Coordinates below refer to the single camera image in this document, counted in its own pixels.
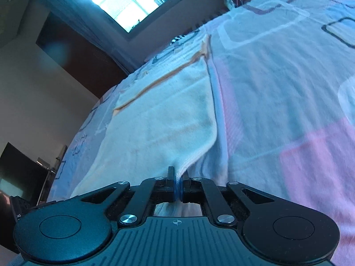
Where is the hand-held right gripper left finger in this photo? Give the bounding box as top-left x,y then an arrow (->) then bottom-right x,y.
80,166 -> 178,226

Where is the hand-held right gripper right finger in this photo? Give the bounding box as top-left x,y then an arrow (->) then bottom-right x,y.
180,170 -> 275,225

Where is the cream knitted sweater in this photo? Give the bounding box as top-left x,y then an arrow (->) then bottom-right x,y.
70,34 -> 220,217

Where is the dark flat screen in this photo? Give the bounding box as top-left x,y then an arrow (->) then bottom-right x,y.
0,141 -> 50,200

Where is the metal stand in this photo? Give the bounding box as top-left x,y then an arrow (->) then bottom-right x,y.
37,145 -> 69,203

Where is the patterned pink blue bed sheet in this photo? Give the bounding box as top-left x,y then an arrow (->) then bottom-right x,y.
47,0 -> 355,257

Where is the dark brown wardrobe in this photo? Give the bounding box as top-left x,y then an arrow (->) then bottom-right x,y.
35,11 -> 128,99

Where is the grey curtain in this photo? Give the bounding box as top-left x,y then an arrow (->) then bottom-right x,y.
36,0 -> 139,73

